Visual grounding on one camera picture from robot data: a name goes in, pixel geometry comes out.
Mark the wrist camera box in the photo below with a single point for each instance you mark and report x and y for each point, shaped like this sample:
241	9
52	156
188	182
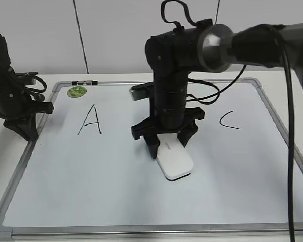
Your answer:
27	78
142	91

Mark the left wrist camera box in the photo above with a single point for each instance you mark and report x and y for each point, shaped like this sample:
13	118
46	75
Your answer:
27	78

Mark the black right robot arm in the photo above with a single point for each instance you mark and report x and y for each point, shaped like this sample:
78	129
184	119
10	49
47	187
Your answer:
172	56

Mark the white board eraser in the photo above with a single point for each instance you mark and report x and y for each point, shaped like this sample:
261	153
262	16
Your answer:
173	158

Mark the black silver board hanger clip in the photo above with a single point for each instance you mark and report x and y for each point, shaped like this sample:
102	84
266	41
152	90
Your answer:
85	83

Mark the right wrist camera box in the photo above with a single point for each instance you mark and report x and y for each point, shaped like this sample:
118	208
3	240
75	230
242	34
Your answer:
142	91

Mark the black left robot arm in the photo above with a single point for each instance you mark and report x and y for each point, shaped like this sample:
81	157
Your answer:
5	62

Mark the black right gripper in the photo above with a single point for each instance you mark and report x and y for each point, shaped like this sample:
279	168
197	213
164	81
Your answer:
168	113

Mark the green round magnet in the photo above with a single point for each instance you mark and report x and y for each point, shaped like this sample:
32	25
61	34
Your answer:
76	92

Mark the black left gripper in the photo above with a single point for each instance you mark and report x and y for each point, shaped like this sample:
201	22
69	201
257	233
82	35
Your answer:
19	105

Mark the white board with grey frame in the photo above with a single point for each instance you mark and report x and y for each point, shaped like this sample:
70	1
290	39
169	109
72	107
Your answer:
87	176

